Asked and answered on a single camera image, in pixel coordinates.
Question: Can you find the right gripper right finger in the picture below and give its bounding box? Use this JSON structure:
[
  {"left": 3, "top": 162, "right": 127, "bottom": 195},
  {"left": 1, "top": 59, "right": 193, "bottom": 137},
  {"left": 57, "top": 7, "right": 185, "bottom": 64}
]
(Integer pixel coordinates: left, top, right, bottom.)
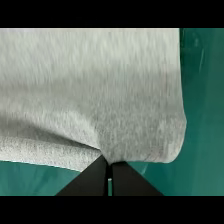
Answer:
[{"left": 111, "top": 161, "right": 165, "bottom": 197}]

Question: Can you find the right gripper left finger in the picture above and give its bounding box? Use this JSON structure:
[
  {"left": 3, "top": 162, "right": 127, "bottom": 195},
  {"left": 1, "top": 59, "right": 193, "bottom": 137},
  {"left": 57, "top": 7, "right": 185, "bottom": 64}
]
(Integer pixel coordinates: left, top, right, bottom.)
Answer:
[{"left": 55, "top": 154, "right": 109, "bottom": 197}]

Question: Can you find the light grey T-shirt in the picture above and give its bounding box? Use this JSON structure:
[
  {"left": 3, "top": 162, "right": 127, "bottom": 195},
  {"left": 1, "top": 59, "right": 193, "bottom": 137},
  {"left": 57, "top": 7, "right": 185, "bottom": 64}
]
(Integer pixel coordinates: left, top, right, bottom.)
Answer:
[{"left": 0, "top": 28, "right": 188, "bottom": 173}]

